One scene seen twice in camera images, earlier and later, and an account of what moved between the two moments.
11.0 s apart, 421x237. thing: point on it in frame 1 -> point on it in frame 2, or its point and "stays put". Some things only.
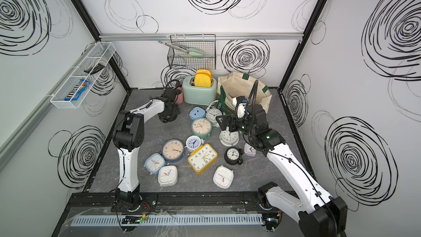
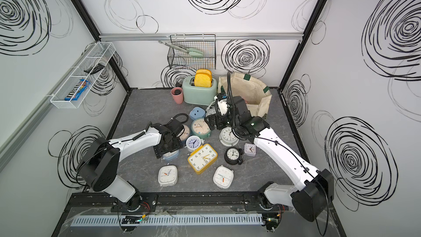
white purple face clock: [193, 142] stays put
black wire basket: [179, 59] stays put
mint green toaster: [205, 96] stays put
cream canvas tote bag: [231, 85] stays put
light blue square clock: [154, 163] -> [170, 156]
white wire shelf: [75, 88] stays put
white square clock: [168, 175] stays put
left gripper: [176, 111] -> [178, 143]
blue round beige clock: [173, 150] -> [186, 133]
